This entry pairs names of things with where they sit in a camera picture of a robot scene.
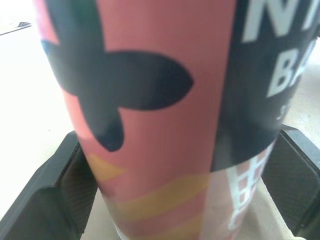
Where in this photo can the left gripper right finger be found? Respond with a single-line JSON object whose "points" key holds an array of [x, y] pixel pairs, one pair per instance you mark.
{"points": [[295, 180]]}

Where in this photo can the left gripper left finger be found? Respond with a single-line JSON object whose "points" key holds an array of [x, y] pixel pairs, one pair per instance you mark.
{"points": [[50, 195]]}

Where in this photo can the pink and black patterned tube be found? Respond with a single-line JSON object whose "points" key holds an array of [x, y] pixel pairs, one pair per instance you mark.
{"points": [[160, 105]]}

